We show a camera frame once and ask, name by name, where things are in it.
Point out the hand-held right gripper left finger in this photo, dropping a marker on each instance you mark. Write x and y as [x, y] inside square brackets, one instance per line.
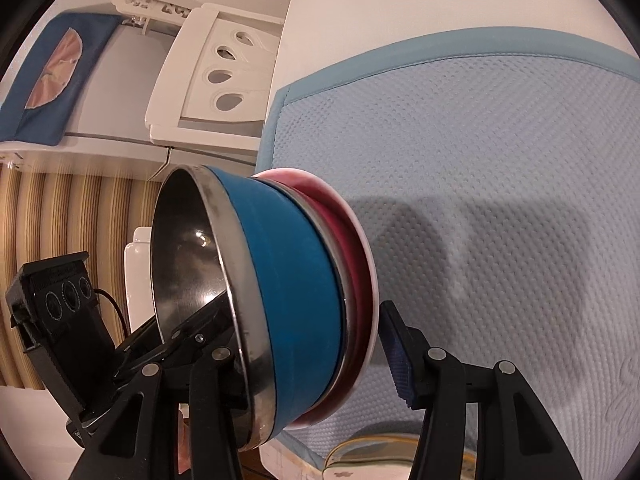
[215, 375]

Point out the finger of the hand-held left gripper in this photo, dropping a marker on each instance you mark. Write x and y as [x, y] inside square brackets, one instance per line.
[210, 320]

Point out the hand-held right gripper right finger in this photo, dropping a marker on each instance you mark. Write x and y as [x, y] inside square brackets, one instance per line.
[400, 360]

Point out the pink cartoon bowl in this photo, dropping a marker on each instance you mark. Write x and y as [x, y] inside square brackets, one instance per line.
[371, 300]

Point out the steel bowl red exterior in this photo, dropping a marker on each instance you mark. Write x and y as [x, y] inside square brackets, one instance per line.
[352, 280]

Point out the steel bowl blue exterior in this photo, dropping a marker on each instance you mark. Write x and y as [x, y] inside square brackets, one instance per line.
[290, 270]

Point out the round floral plate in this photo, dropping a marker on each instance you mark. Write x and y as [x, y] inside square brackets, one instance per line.
[360, 447]

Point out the white dining chair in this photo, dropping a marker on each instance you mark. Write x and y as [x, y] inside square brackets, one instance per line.
[190, 85]
[137, 280]

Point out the light blue placemat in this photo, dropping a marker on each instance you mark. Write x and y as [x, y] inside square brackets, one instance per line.
[475, 135]

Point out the blue cloth cover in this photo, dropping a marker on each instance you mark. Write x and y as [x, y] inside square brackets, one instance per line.
[90, 50]

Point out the white carved decoration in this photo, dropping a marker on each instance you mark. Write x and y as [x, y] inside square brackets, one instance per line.
[150, 7]

